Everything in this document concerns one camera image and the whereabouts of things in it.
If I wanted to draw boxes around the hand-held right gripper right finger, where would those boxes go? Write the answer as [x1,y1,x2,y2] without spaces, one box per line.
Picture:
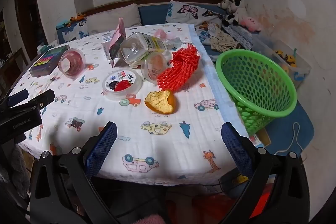
[221,122,311,224]

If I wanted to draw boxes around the small butterfly print pillow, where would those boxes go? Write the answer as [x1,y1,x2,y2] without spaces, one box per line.
[56,18,88,45]

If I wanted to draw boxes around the white cord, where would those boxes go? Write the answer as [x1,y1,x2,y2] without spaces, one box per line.
[276,122,305,155]

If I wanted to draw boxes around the orange peel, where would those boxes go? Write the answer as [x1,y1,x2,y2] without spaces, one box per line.
[144,89,177,115]

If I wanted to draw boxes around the blue sofa bed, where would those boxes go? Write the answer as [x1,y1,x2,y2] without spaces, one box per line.
[55,2,315,156]

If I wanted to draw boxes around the yogurt cup with strawberry lid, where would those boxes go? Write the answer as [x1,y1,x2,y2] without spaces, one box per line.
[102,68,143,101]

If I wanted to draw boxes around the pink paper carton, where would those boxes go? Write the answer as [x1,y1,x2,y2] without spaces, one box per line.
[108,17,127,60]

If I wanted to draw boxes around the red foam fruit net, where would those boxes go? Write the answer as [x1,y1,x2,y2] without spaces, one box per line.
[157,44,201,93]

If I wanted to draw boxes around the clear cup with orange lid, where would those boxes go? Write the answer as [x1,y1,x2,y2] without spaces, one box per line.
[140,52,168,81]

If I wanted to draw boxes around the large butterfly print pillow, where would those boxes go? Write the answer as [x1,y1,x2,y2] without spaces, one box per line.
[165,0,229,43]

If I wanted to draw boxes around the clear plastic jar yellow label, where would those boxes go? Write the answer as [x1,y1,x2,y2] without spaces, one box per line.
[119,32,168,67]

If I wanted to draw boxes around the beige paper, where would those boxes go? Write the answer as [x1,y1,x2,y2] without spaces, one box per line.
[129,57,147,69]

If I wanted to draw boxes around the green plastic mesh basket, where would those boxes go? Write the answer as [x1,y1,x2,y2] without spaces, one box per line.
[215,49,298,136]

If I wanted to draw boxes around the clear bag with pink plastic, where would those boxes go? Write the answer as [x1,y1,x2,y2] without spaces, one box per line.
[154,28,181,43]

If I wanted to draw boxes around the clear plastic storage box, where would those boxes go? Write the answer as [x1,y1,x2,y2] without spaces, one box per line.
[249,36,311,89]

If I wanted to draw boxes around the black and white cow plush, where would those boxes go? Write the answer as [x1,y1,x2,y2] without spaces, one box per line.
[223,0,248,28]

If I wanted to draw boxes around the dark wooden door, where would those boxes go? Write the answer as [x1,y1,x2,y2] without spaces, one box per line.
[14,0,50,62]

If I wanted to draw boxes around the pink fuzzy clothing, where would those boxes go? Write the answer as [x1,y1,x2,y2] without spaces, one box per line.
[133,214,166,224]

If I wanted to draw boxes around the beige pillow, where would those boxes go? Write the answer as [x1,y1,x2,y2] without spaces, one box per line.
[85,4,142,35]

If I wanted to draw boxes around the beige printed clothing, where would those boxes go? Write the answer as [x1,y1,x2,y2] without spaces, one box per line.
[207,22,246,52]

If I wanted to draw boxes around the dark colourful printed box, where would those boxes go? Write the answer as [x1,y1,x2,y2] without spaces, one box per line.
[29,45,71,78]

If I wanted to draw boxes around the blue white patterned cloth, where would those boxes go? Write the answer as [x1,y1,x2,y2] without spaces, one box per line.
[223,25,254,50]

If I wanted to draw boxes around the pink plush toy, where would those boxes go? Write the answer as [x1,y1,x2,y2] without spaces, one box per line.
[240,17,263,32]

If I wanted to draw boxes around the yellow toy truck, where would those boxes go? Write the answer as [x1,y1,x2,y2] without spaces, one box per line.
[274,49,297,67]

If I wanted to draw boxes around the clear cup with pink inside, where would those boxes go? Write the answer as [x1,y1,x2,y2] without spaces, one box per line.
[58,48,87,80]

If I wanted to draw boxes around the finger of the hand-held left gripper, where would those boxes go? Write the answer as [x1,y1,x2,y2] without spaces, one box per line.
[28,89,55,115]
[7,89,29,107]

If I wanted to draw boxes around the white cartoon printed blanket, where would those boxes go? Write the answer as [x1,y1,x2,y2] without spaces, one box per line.
[16,23,252,186]

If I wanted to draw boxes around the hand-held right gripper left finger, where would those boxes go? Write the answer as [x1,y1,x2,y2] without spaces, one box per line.
[29,121,121,224]

